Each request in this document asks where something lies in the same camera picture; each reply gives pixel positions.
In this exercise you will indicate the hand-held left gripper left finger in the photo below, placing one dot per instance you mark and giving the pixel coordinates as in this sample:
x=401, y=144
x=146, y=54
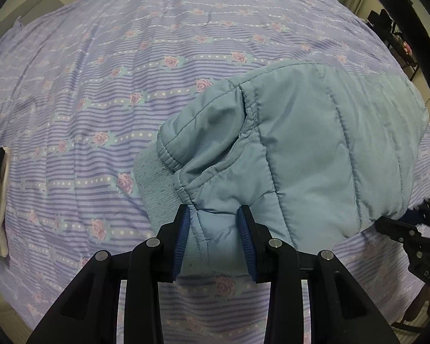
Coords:
x=182, y=234

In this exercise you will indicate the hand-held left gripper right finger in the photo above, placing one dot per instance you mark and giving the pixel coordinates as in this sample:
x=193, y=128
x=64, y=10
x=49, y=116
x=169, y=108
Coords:
x=244, y=236

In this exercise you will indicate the light blue quilted jacket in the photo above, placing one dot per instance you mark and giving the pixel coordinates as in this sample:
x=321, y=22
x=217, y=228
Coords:
x=308, y=132

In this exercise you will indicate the black pole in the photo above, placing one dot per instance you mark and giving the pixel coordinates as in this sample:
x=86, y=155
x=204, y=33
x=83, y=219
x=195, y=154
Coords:
x=415, y=36

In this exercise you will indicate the purple floral striped bedsheet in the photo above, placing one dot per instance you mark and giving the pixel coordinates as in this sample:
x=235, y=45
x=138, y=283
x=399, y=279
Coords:
x=93, y=79

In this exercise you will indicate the dark side table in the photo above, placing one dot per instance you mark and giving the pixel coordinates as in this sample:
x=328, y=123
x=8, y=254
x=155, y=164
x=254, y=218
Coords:
x=390, y=25

